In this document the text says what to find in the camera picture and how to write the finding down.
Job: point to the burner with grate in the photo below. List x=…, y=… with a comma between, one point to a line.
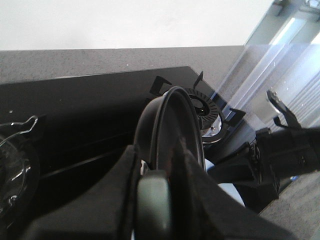
x=19, y=168
x=207, y=112

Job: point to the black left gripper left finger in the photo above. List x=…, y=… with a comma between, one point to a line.
x=105, y=212

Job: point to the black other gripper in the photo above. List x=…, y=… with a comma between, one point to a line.
x=256, y=169

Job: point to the light blue plate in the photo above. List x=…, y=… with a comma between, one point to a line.
x=229, y=188

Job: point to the right burner with grate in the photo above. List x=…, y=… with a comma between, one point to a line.
x=207, y=112

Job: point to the left burner with grate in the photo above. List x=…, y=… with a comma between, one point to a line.
x=19, y=168

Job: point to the black frying pan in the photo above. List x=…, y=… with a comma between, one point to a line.
x=154, y=217

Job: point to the black glass gas cooktop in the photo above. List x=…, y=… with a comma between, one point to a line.
x=79, y=117

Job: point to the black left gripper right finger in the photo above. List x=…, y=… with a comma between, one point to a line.
x=203, y=211

